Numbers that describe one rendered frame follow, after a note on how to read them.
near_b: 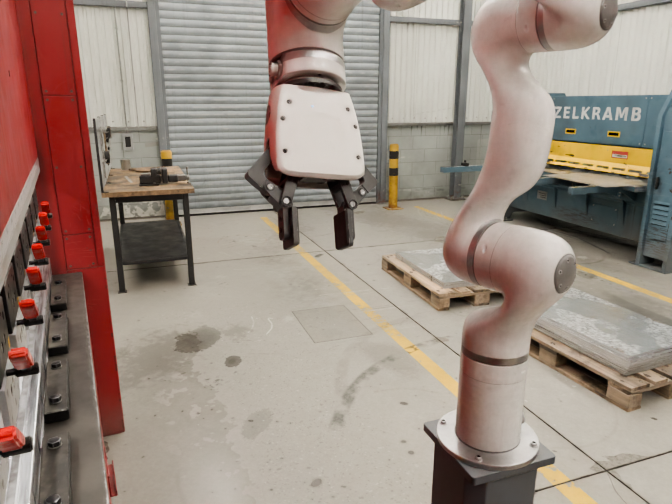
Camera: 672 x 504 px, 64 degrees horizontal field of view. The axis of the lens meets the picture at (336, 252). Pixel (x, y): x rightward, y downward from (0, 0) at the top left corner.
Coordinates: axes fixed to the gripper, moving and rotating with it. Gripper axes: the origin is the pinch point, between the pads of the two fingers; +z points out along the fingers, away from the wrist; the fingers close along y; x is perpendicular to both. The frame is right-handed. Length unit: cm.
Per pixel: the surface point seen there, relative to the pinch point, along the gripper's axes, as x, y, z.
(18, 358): 31.4, -29.8, 11.0
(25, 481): 65, -31, 33
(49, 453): 84, -28, 31
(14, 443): 13.8, -28.4, 19.3
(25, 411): 89, -33, 23
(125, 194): 416, 11, -118
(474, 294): 298, 269, -15
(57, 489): 72, -26, 36
